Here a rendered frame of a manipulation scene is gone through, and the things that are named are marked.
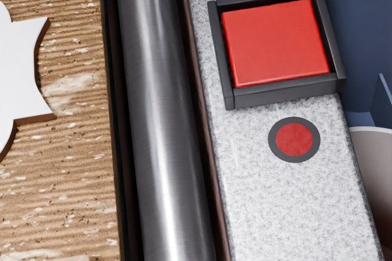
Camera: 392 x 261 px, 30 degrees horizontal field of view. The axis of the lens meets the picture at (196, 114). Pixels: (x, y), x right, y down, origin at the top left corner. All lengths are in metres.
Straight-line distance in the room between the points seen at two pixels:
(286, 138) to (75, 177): 0.13
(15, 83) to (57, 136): 0.04
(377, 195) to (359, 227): 0.82
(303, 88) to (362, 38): 0.85
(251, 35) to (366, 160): 0.70
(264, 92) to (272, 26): 0.05
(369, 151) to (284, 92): 0.69
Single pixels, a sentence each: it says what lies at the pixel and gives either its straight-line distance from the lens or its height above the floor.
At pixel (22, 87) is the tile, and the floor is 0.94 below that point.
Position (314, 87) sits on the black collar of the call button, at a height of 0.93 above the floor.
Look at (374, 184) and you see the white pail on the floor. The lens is 1.22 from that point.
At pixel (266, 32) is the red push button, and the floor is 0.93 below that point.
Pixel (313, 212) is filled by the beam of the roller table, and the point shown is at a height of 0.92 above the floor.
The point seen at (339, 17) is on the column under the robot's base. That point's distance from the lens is 1.29.
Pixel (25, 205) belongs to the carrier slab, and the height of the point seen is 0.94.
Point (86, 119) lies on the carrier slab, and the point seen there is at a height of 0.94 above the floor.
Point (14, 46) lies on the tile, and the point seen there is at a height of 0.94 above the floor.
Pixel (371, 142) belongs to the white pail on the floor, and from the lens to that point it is 1.11.
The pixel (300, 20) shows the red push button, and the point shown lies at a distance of 0.48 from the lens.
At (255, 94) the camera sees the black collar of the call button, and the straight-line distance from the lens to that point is 0.45.
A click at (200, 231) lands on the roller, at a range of 0.43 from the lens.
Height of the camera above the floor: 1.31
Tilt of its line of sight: 60 degrees down
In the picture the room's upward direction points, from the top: 10 degrees counter-clockwise
